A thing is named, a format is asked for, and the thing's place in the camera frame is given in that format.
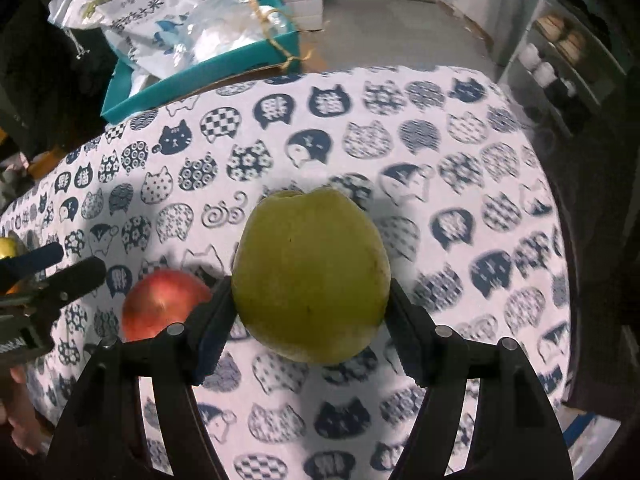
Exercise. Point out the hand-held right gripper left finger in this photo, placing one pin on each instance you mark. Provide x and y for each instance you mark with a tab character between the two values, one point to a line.
215	340

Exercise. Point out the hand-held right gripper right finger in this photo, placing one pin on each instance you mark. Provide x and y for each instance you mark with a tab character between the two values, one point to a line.
407	345

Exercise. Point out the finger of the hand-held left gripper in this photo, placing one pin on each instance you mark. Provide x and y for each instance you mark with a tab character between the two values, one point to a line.
80	275
35	259

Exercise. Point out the yellow fruit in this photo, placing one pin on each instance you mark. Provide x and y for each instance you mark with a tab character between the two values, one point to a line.
7	249

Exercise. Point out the green pear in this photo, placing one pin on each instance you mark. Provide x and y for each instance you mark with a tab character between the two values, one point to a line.
310	280

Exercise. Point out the person's left hand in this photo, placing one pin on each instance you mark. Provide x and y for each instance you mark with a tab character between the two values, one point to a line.
22	415

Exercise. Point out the small red apple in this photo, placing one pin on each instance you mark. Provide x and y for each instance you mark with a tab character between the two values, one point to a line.
155	305

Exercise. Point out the cat print tablecloth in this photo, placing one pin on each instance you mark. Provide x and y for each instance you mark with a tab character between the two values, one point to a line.
400	210

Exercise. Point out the teal cardboard box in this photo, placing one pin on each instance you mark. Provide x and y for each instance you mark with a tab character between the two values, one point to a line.
200	77

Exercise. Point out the white printed plastic bag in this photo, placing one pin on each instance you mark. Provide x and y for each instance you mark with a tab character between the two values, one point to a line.
140	25

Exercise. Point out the clear plastic bag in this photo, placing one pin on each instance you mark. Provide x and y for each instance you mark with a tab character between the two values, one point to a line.
225	35

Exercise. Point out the dark jar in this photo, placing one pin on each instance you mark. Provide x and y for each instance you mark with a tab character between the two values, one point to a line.
560	92

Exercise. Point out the white jar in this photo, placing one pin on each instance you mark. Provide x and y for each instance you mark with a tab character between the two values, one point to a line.
530	55
544	74

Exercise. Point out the metal rack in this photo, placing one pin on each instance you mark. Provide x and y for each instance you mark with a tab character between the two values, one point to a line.
590	75

